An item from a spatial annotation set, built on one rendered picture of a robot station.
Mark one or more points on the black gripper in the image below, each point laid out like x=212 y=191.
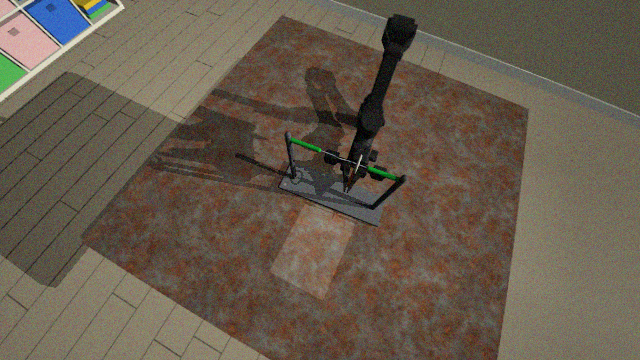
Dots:
x=346 y=166

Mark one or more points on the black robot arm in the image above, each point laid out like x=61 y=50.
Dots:
x=398 y=35

